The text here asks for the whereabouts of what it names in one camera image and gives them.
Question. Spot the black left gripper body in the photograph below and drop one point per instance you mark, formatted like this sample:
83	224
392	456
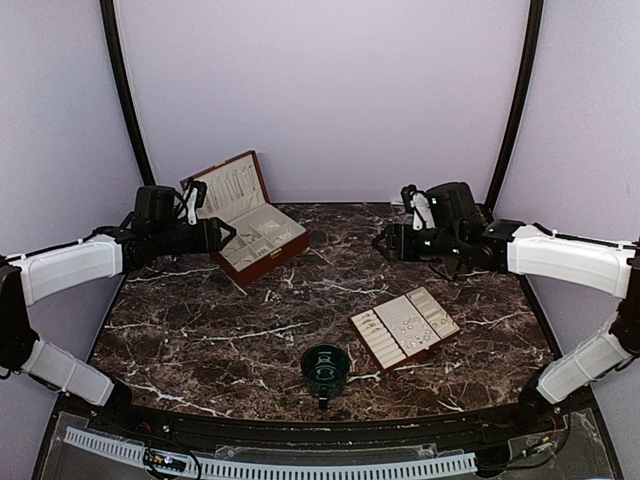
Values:
208	239

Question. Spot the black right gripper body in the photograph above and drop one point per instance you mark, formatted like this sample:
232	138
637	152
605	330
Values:
400	238

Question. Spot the red jewelry box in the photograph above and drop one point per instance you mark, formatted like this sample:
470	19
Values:
265	236

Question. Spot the red jewelry tray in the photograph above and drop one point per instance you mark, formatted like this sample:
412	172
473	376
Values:
403	329

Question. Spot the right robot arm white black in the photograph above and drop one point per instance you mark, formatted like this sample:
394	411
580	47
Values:
448	222

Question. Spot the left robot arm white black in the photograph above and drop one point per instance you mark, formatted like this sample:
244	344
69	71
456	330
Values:
163	222

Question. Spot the dark green glass mug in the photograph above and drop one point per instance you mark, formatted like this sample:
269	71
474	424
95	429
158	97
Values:
325	369

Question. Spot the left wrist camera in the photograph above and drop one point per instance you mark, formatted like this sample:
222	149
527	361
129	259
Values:
194	197

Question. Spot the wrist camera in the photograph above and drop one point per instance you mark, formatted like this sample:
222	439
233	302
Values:
417	204
194	197

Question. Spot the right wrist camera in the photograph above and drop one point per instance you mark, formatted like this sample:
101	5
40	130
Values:
417	204

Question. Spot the white slotted cable duct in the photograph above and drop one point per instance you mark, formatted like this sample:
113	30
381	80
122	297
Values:
248	463

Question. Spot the black front rail base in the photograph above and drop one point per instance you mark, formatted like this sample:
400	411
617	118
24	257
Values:
250	412

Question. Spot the left black frame post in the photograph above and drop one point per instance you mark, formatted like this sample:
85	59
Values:
128	109

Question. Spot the black frame post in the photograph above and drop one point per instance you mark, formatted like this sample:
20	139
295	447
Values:
128	109
531	37

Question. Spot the right black frame post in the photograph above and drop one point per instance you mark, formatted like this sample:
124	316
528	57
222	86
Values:
531	37

